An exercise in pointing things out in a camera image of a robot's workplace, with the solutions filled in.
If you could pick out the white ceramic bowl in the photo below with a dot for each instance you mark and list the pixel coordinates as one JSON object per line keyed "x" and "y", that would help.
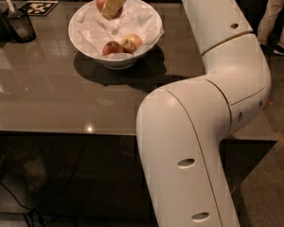
{"x": 85, "y": 38}

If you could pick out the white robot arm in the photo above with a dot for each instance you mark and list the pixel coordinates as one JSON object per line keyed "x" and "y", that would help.
{"x": 179, "y": 127}

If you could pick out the white paper bowl liner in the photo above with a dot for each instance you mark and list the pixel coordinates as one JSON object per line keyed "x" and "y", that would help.
{"x": 91, "y": 26}

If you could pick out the red yellow apple lower right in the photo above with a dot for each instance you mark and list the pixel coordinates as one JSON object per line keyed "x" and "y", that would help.
{"x": 131, "y": 43}

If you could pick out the black mesh cup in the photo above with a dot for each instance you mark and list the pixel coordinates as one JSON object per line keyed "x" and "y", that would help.
{"x": 20, "y": 26}

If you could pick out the white handled utensil in cup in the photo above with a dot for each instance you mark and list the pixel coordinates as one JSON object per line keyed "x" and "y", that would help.
{"x": 8, "y": 0}

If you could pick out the black white fiducial marker card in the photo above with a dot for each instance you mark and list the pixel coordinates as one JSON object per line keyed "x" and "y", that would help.
{"x": 38, "y": 8}

